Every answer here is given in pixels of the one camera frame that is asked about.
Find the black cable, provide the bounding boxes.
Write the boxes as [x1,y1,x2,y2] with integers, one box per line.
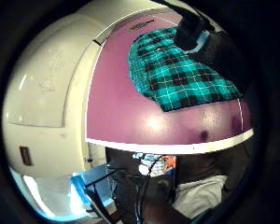
[133,154,166,224]

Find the teal plaid cloth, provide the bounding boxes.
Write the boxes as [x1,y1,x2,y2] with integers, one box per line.
[127,27,244,113]

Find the the person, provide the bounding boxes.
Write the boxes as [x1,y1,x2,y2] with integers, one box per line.
[105,141,256,224]

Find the black stand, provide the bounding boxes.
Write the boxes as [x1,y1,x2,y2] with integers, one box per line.
[83,167,129,224]

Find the brown wall plate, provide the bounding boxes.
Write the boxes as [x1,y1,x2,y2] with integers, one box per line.
[19,145,34,167]

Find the white and orange bag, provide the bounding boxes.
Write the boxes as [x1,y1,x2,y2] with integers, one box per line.
[132,152,177,178]

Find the blue box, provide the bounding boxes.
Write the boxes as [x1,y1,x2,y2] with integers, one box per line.
[70,174,96,217]

